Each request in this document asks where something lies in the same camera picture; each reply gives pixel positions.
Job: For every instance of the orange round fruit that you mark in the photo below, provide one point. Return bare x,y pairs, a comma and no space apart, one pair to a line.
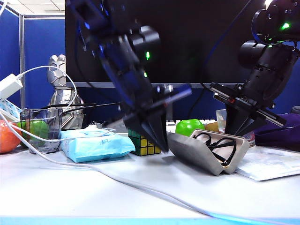
8,140

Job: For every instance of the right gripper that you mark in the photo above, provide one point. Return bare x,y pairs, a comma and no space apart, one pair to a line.
246,98

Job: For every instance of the brown kiwi fruit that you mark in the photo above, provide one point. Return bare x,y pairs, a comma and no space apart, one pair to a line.
212,126

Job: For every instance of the black computer monitor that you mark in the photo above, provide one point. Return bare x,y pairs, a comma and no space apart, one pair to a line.
187,47

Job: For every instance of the smoky clear plastic cup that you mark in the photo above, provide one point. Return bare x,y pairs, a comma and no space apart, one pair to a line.
42,145

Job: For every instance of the light blue wet wipes pack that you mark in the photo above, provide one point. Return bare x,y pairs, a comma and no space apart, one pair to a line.
93,150

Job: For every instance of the green apple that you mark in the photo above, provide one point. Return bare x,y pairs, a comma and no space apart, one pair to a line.
38,129
189,127

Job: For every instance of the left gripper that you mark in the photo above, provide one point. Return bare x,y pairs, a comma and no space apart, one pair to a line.
150,107

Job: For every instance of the silver armoured fist figurine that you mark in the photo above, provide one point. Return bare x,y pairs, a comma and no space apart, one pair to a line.
57,70

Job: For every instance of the grey glasses case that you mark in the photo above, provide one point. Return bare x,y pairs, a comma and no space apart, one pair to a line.
187,150

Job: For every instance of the grey and white keyboard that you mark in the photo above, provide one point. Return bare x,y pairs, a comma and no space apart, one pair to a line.
100,125

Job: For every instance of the black frame glasses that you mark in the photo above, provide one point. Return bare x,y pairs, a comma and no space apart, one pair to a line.
234,150

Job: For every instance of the rubiks cube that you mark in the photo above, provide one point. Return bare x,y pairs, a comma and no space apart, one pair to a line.
145,150

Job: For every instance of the clear glass with red print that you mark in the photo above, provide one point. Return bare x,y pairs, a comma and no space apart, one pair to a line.
220,119

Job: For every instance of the white power adapter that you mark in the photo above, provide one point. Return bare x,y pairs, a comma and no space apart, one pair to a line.
9,85

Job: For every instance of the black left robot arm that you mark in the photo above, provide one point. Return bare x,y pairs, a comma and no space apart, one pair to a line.
117,47

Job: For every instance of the blue and white box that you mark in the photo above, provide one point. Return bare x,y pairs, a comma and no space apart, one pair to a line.
10,110

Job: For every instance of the grey monitor stand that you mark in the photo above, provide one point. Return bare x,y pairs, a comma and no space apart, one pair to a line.
170,114

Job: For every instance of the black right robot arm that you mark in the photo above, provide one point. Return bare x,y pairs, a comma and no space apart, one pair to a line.
269,70

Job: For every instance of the grey partition post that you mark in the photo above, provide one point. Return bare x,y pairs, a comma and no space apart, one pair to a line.
21,58

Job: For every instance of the black round object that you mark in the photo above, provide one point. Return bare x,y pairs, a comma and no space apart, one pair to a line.
295,110

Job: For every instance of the purple fabric bag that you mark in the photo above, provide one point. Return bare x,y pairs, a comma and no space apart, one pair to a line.
281,136

